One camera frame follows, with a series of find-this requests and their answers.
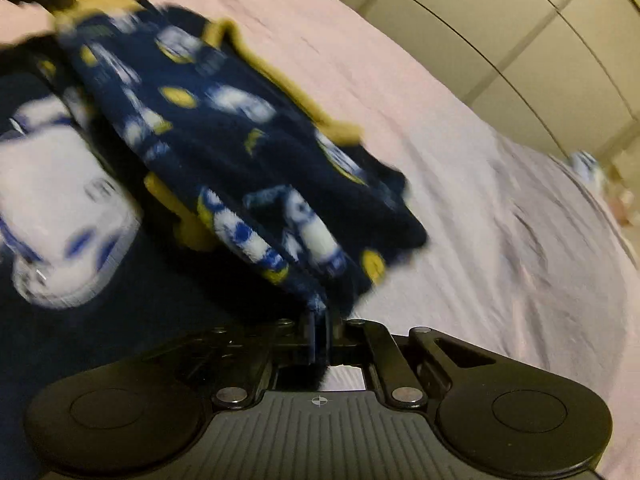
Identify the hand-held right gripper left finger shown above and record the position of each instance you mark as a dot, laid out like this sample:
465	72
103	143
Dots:
313	345

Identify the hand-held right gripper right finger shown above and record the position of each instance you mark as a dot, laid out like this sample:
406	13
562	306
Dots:
329	342

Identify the navy yellow car-print pyjama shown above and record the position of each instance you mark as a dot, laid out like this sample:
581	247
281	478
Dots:
225	160

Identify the pink bed sheet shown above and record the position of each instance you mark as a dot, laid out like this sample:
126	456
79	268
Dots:
475	185

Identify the blue white cloth pile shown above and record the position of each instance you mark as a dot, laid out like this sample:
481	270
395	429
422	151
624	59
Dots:
587	167

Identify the cream wardrobe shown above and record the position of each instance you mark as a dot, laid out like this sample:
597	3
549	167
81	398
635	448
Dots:
525	35

